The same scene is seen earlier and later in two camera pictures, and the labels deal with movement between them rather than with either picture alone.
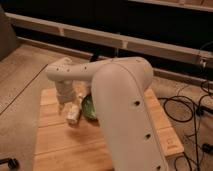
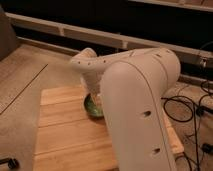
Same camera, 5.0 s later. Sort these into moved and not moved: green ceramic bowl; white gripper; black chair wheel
Moved: white gripper
Not moved: black chair wheel; green ceramic bowl
